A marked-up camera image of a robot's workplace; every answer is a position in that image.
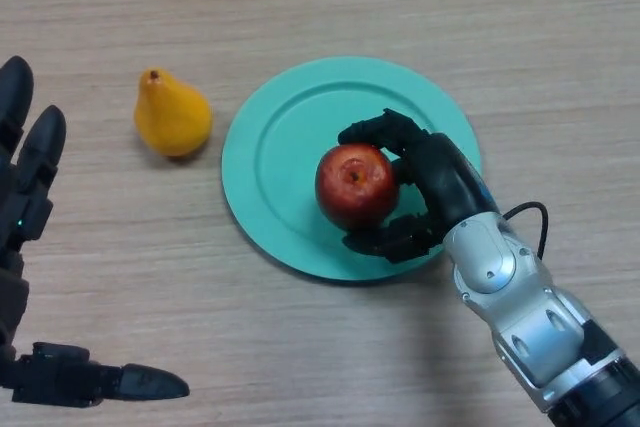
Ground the green round plate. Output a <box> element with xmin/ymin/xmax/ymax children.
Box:
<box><xmin>220</xmin><ymin>55</ymin><xmax>483</xmax><ymax>282</ymax></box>

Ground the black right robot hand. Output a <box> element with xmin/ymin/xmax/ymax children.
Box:
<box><xmin>337</xmin><ymin>107</ymin><xmax>501</xmax><ymax>264</ymax></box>

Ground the red apple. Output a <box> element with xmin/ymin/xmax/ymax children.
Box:
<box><xmin>314</xmin><ymin>143</ymin><xmax>400</xmax><ymax>232</ymax></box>

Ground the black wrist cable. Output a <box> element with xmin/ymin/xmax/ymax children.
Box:
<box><xmin>501</xmin><ymin>201</ymin><xmax>550</xmax><ymax>261</ymax></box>

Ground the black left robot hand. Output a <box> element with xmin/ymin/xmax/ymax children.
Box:
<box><xmin>0</xmin><ymin>55</ymin><xmax>191</xmax><ymax>408</ymax></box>

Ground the yellow pear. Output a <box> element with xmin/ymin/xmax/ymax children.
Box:
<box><xmin>132</xmin><ymin>67</ymin><xmax>214</xmax><ymax>158</ymax></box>

